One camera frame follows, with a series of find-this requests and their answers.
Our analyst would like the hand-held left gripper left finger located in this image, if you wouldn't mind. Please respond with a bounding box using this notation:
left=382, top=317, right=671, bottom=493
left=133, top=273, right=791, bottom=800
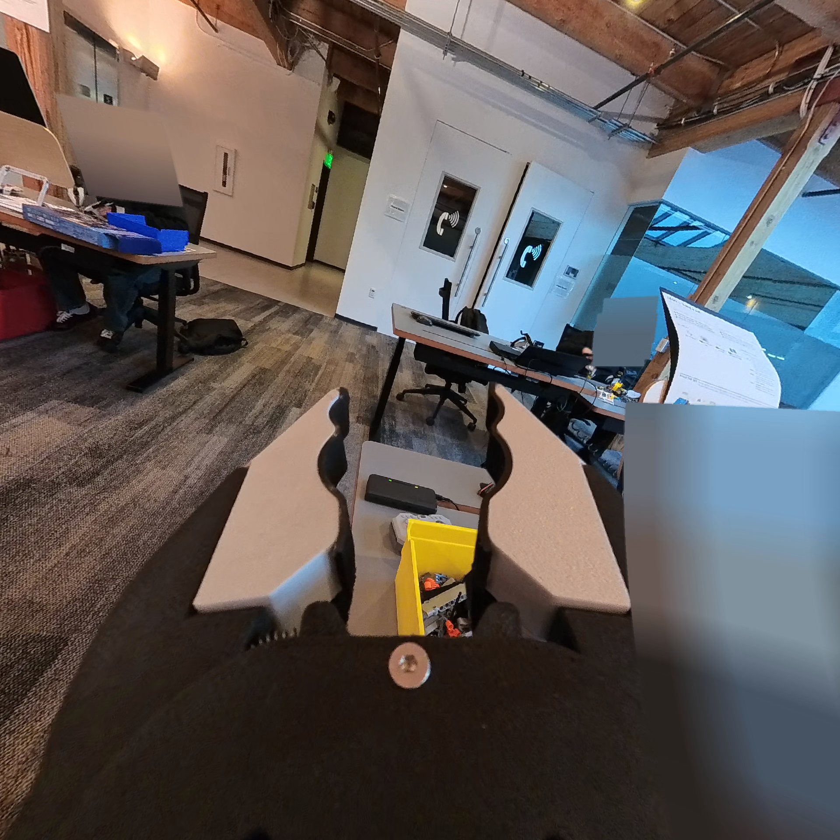
left=192, top=387, right=358, bottom=634

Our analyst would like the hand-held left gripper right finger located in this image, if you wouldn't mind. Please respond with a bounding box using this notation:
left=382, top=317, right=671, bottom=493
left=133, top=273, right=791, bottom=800
left=472, top=382, right=632, bottom=641

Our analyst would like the pile of small building parts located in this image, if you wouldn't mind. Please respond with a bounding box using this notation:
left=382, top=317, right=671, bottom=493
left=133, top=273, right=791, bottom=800
left=420, top=572, right=473, bottom=637

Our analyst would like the yellow plastic bin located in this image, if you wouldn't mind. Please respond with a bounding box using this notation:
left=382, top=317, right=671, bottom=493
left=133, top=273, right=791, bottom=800
left=395, top=520, right=479, bottom=637

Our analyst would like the wooden desk with black legs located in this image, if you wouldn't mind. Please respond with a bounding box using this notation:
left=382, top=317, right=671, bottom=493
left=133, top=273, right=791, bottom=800
left=369, top=303, right=627, bottom=473

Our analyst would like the pale desk with black legs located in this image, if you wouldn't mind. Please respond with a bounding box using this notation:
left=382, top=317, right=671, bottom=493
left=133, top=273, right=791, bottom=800
left=0, top=197, right=217, bottom=395

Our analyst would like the beige desk divider panel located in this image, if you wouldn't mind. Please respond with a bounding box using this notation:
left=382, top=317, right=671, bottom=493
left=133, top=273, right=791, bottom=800
left=0, top=110, right=76, bottom=191

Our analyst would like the white control hub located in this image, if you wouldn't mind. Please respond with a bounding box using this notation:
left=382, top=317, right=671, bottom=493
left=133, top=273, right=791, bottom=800
left=392, top=512, right=454, bottom=549

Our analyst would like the black charger box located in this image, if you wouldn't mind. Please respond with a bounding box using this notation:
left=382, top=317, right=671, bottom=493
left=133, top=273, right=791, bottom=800
left=365, top=474, right=438, bottom=515

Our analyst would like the black laptop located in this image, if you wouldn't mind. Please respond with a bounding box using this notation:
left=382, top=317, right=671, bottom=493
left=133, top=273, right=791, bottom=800
left=518, top=346, right=592, bottom=378

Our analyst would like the black office chair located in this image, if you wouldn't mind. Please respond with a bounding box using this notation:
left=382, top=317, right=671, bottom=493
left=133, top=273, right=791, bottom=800
left=397, top=341, right=479, bottom=431

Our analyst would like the black bag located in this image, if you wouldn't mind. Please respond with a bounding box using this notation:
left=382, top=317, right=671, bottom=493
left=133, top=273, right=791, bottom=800
left=177, top=318, right=249, bottom=357

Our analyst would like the black keyboard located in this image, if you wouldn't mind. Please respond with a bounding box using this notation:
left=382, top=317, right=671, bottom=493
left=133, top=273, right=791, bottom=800
left=410, top=314, right=479, bottom=337

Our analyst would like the white printed board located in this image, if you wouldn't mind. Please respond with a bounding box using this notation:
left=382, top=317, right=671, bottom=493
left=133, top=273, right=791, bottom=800
left=658, top=287, right=783, bottom=409

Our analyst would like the black mesh chair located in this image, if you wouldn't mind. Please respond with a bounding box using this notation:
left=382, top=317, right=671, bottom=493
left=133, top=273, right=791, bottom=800
left=157, top=185, right=210, bottom=296

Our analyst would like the red storage box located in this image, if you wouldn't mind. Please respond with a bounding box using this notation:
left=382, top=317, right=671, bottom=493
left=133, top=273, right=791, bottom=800
left=0, top=268, right=59, bottom=342

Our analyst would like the blue flat box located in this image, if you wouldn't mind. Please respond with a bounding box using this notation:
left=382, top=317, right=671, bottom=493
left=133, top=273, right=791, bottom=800
left=23, top=203, right=161, bottom=256

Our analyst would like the white phone booth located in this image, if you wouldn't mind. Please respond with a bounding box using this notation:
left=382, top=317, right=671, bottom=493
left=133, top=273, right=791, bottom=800
left=336, top=29, right=690, bottom=342

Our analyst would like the wooden shelf frame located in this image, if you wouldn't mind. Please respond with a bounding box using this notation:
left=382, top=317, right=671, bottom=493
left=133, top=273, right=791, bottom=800
left=640, top=338, right=670, bottom=403

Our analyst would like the wooden post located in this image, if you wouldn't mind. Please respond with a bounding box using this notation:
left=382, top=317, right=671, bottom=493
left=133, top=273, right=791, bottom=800
left=692, top=101, right=840, bottom=309

